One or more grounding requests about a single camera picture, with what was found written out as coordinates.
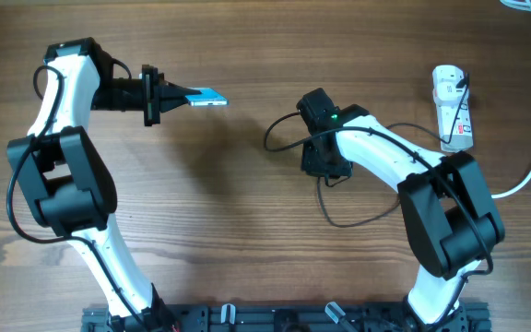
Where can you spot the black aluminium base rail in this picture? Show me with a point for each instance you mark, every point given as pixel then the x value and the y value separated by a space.
pixel 371 316

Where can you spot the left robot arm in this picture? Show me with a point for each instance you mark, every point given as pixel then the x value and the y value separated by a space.
pixel 68 188

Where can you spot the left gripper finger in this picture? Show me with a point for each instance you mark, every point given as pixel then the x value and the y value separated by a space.
pixel 167 104
pixel 171 90

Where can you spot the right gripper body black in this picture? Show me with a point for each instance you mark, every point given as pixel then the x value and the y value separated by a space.
pixel 314 163

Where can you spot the white power strip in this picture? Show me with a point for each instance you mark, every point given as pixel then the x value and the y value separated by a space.
pixel 454 124

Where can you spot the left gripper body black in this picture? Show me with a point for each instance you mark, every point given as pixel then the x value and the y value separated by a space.
pixel 150 96

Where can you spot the white charger plug adapter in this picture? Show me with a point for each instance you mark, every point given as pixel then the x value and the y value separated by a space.
pixel 449 83

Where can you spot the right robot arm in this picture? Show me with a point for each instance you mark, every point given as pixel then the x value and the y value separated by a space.
pixel 451 220

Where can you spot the smartphone with blue screen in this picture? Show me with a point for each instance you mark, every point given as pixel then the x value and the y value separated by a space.
pixel 206 97

